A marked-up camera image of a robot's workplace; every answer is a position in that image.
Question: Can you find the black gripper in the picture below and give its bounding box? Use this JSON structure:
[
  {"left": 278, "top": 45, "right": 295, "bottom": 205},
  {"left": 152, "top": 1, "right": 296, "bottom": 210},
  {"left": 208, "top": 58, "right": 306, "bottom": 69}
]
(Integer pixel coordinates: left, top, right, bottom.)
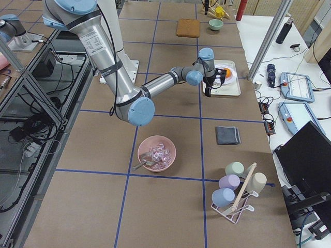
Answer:
[
  {"left": 203, "top": 75, "right": 216, "bottom": 97},
  {"left": 203, "top": 0, "right": 209, "bottom": 15}
]

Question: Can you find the white round plate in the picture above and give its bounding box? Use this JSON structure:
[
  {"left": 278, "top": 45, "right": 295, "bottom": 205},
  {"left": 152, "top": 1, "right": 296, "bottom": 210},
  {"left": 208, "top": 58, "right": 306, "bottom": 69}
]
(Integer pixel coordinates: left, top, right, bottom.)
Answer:
[{"left": 215, "top": 64, "right": 237, "bottom": 84}]

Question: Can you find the orange fruit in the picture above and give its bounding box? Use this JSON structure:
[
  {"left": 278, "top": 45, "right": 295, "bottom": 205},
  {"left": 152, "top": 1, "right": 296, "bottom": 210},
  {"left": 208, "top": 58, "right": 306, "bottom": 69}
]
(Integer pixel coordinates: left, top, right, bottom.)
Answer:
[{"left": 224, "top": 68, "right": 232, "bottom": 78}]

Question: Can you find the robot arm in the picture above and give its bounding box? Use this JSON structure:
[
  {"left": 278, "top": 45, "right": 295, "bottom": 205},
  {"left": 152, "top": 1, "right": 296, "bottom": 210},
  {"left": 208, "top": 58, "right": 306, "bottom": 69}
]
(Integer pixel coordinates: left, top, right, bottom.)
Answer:
[{"left": 43, "top": 1, "right": 225, "bottom": 126}]

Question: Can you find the cream bear serving tray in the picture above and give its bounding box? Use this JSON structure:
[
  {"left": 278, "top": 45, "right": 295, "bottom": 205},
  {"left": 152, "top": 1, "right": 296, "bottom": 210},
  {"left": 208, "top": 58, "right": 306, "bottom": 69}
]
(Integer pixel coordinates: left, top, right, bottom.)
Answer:
[{"left": 211, "top": 59, "right": 241, "bottom": 97}]

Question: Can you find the brown wooden tray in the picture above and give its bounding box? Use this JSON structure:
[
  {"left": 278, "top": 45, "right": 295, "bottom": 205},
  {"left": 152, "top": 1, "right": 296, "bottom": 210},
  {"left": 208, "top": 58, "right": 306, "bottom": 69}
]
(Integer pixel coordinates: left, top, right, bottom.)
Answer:
[{"left": 176, "top": 19, "right": 200, "bottom": 38}]

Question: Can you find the yellow mug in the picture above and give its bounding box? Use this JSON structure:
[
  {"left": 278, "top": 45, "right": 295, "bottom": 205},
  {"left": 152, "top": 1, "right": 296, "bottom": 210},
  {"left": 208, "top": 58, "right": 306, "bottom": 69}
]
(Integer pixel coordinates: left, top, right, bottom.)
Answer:
[{"left": 215, "top": 6, "right": 224, "bottom": 18}]

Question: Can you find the green ceramic bowl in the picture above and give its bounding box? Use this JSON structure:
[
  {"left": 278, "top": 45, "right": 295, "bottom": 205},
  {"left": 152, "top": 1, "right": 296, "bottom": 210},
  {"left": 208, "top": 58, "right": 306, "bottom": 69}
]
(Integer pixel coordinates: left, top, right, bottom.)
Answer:
[{"left": 208, "top": 19, "right": 224, "bottom": 31}]

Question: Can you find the red cylinder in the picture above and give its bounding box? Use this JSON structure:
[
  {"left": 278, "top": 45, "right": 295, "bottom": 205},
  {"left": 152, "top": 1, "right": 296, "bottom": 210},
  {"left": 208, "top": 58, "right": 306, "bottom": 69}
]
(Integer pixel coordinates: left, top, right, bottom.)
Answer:
[{"left": 235, "top": 0, "right": 248, "bottom": 21}]

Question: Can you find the folded grey cloth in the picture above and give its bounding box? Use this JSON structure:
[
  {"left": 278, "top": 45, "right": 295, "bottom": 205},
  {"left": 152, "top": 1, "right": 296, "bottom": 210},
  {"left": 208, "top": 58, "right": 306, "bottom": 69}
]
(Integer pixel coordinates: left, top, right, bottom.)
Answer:
[{"left": 215, "top": 126, "right": 241, "bottom": 145}]

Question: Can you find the folded dark blue umbrella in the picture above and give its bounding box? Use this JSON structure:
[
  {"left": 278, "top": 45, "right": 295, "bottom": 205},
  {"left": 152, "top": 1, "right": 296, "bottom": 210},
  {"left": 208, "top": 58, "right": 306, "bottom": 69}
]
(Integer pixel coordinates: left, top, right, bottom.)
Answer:
[{"left": 267, "top": 64, "right": 276, "bottom": 88}]

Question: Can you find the pink bowl of ice cubes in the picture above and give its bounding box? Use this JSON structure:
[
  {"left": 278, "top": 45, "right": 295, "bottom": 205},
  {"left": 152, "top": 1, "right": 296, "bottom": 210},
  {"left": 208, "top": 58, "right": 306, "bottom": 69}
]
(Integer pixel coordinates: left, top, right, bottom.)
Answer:
[{"left": 137, "top": 135, "right": 176, "bottom": 172}]

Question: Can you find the black water bottle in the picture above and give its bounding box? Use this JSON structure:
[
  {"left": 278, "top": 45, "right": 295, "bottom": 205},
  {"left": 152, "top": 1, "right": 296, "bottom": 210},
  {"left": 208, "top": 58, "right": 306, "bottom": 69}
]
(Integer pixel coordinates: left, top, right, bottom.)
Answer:
[{"left": 275, "top": 18, "right": 294, "bottom": 44}]

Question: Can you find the green plastic cup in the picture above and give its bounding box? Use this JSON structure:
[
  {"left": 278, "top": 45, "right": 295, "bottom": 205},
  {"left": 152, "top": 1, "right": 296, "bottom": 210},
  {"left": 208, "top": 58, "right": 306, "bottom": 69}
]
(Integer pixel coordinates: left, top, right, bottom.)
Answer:
[{"left": 225, "top": 162, "right": 245, "bottom": 177}]

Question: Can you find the far teach pendant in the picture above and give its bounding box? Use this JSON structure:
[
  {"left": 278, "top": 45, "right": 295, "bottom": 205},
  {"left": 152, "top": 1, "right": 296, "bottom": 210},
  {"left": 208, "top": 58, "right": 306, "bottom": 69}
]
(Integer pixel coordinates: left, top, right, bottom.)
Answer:
[{"left": 279, "top": 72, "right": 315, "bottom": 103}]

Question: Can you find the teach pendant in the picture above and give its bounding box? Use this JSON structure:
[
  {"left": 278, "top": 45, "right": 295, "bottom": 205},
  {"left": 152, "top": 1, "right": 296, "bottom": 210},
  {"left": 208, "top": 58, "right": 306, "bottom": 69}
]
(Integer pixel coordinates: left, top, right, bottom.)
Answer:
[
  {"left": 278, "top": 102, "right": 325, "bottom": 135},
  {"left": 279, "top": 72, "right": 315, "bottom": 103}
]

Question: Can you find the near teach pendant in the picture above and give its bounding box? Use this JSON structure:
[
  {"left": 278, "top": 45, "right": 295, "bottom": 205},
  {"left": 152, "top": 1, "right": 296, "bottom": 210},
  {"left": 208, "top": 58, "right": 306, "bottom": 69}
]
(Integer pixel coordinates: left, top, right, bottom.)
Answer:
[{"left": 278, "top": 102, "right": 325, "bottom": 135}]

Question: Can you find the metal scoop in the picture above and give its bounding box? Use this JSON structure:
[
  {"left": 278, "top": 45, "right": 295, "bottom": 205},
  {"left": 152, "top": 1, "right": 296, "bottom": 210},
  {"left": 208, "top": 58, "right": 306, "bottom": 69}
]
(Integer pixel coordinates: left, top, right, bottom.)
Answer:
[{"left": 132, "top": 152, "right": 156, "bottom": 171}]

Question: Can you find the purple plastic cup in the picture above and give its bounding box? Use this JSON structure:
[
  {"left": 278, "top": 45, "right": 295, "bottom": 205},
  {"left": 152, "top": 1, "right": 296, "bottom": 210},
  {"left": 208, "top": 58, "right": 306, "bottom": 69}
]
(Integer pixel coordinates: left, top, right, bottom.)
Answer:
[{"left": 219, "top": 174, "right": 240, "bottom": 191}]

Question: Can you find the beige plastic cup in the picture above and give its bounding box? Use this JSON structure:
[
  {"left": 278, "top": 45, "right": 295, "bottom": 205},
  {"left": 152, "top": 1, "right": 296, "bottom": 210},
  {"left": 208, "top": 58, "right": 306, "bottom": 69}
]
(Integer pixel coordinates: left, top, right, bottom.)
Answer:
[{"left": 251, "top": 173, "right": 267, "bottom": 194}]

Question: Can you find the blue plastic cup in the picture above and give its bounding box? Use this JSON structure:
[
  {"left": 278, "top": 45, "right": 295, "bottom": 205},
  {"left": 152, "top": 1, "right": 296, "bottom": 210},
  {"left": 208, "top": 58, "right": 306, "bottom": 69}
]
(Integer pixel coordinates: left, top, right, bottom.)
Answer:
[{"left": 212, "top": 188, "right": 235, "bottom": 207}]

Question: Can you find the black laptop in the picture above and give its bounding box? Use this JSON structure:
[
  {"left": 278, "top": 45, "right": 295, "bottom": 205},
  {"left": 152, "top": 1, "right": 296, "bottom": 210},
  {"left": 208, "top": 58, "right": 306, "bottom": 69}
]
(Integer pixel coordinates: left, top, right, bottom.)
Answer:
[{"left": 276, "top": 121, "right": 330, "bottom": 228}]

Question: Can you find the aluminium frame post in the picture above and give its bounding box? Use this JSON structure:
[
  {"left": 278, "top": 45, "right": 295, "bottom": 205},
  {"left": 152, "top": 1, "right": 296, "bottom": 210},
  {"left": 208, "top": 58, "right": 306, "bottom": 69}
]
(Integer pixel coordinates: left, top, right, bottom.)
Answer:
[{"left": 247, "top": 0, "right": 293, "bottom": 81}]

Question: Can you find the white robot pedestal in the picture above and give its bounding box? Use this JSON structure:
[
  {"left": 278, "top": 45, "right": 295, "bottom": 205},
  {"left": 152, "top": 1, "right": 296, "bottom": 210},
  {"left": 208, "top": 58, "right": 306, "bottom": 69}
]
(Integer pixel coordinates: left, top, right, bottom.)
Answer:
[{"left": 97, "top": 0, "right": 139, "bottom": 84}]

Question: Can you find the white wire cup rack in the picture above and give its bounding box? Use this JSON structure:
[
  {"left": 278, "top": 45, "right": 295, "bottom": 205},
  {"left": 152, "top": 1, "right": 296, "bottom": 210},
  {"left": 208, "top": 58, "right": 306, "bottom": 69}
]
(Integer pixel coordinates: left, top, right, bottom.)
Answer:
[{"left": 211, "top": 191, "right": 259, "bottom": 224}]

